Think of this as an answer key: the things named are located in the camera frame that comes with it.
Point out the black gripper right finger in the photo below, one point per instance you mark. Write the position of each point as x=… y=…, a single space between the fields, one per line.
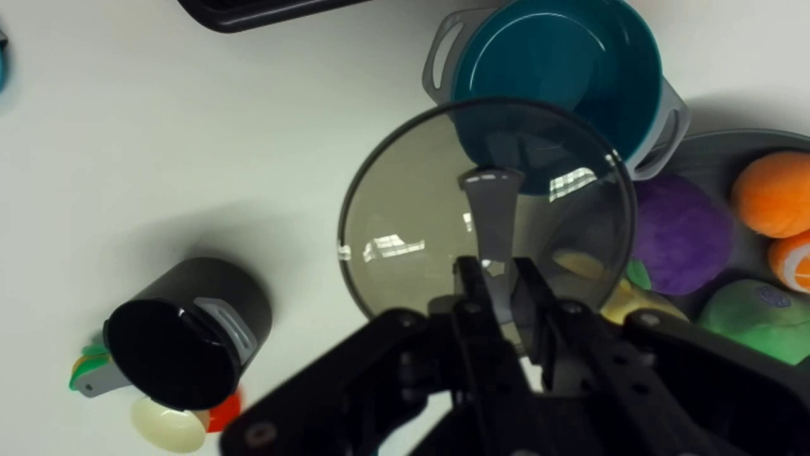
x=598 y=398

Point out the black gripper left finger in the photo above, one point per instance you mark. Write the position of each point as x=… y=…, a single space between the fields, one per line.
x=489 y=397

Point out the grey glass pot lid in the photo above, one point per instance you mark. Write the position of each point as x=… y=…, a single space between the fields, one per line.
x=497 y=180

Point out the black toy pot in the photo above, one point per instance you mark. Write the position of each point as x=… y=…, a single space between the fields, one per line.
x=187 y=338

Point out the blue toy pot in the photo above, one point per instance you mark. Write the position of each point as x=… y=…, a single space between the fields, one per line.
x=592 y=58

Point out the dark plate of toy food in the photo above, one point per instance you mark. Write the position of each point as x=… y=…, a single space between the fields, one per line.
x=722 y=241

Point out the toy corn cob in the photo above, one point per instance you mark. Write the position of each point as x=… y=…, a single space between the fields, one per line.
x=93 y=371

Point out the black baking tray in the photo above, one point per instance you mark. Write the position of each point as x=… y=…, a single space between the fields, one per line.
x=231 y=17

